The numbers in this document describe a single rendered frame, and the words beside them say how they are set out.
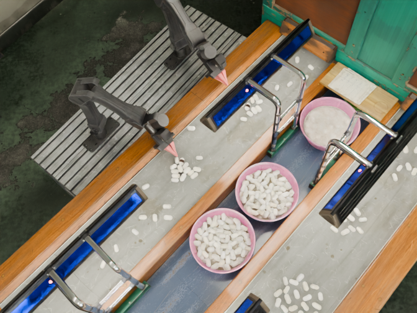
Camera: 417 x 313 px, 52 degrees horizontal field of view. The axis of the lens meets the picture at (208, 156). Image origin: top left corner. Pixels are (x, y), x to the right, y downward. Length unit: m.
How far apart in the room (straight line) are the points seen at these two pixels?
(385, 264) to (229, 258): 0.60
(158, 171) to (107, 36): 1.74
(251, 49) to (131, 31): 1.44
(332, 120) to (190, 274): 0.94
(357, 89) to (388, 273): 0.83
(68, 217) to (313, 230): 1.03
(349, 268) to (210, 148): 0.77
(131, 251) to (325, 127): 1.02
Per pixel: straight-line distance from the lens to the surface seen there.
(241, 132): 1.96
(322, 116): 2.04
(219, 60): 1.89
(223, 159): 1.90
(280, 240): 1.75
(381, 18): 1.91
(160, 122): 1.78
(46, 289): 1.53
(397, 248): 1.84
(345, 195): 1.48
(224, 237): 1.78
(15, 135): 3.20
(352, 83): 2.11
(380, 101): 2.09
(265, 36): 2.25
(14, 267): 1.96
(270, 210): 1.81
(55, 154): 2.18
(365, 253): 1.83
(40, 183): 2.95
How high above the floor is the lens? 2.46
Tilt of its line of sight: 64 degrees down
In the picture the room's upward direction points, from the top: 10 degrees counter-clockwise
